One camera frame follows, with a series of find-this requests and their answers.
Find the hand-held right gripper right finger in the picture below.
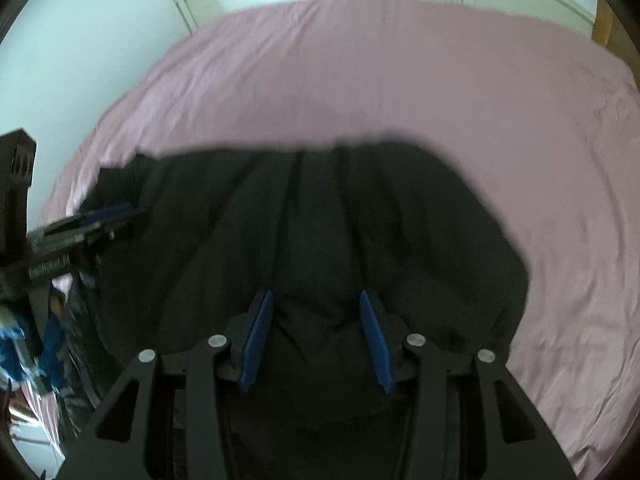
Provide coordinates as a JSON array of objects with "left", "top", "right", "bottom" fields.
[{"left": 358, "top": 288, "right": 579, "bottom": 480}]

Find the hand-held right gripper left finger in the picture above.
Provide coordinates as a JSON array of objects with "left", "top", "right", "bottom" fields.
[{"left": 57, "top": 288, "right": 275, "bottom": 480}]

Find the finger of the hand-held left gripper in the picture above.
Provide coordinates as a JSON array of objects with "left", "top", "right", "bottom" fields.
[{"left": 27, "top": 202, "right": 150, "bottom": 253}]

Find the pink duvet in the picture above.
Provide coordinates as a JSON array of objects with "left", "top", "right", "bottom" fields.
[{"left": 10, "top": 0, "right": 640, "bottom": 478}]

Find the blue cloth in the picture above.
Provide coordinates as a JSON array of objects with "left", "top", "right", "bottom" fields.
[{"left": 0, "top": 292, "right": 68, "bottom": 393}]

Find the black puffer jacket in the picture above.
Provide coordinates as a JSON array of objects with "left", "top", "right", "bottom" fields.
[{"left": 60, "top": 140, "right": 532, "bottom": 480}]

